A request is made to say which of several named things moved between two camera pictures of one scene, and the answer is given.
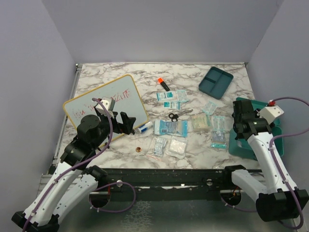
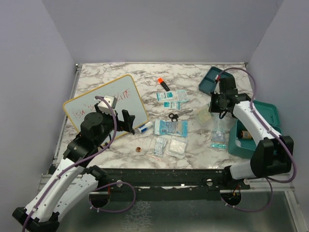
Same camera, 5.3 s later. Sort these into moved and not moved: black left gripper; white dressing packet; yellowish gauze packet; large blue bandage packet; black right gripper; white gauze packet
Moved: black right gripper; yellowish gauze packet
Not moved: white gauze packet; large blue bandage packet; black left gripper; white dressing packet
